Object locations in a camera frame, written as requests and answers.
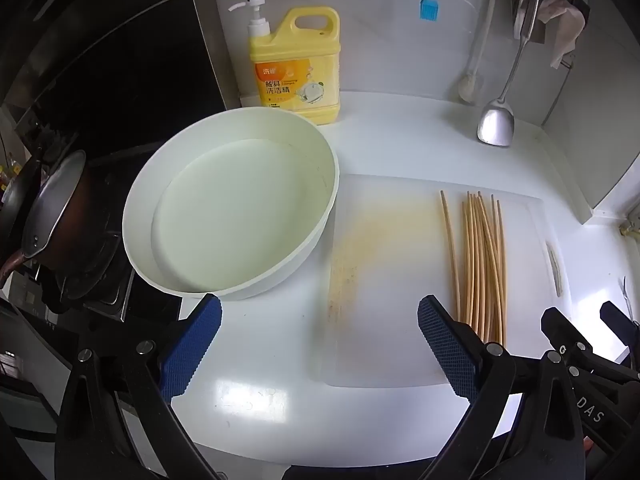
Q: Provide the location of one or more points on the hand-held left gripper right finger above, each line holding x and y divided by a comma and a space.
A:
447, 345

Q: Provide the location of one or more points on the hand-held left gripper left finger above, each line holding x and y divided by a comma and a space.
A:
192, 345

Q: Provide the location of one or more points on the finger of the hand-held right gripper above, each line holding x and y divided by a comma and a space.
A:
565, 327
622, 325

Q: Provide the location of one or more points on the bundle of wooden chopsticks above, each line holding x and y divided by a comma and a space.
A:
482, 270

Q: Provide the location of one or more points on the round white bowl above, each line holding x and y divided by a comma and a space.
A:
240, 200

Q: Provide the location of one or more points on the white plastic cutting board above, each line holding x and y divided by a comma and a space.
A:
390, 260

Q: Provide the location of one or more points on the black gas stove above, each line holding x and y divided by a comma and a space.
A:
100, 285

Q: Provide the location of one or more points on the dark frying pan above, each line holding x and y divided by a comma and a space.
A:
65, 220

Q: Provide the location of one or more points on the metal spatula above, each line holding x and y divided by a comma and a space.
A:
495, 125

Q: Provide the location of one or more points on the black wok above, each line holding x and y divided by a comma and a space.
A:
17, 190

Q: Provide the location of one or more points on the black range hood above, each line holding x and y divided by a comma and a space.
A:
125, 60

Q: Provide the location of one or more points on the yellow dish soap bottle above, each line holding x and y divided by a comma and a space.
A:
295, 70

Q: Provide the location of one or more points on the beige cloth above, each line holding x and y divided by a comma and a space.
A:
565, 20

